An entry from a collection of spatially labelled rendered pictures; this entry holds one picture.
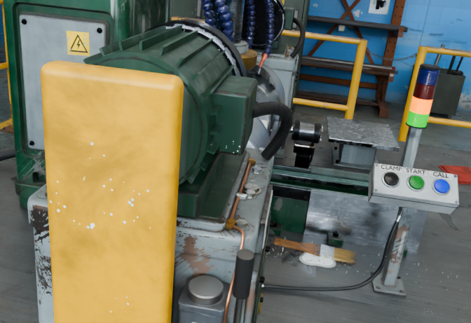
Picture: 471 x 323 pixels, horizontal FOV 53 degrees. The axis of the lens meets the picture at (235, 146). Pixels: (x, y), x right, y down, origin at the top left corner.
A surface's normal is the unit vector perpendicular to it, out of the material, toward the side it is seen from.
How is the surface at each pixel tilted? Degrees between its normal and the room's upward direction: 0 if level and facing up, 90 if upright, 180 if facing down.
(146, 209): 90
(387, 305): 0
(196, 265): 90
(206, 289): 0
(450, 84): 90
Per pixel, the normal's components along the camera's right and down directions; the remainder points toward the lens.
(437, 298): 0.09, -0.93
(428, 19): -0.20, 0.33
